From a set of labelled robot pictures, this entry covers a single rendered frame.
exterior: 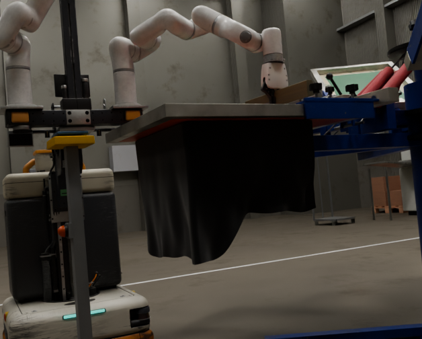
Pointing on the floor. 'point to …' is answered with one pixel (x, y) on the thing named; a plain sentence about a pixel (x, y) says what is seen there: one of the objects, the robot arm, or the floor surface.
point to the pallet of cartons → (380, 194)
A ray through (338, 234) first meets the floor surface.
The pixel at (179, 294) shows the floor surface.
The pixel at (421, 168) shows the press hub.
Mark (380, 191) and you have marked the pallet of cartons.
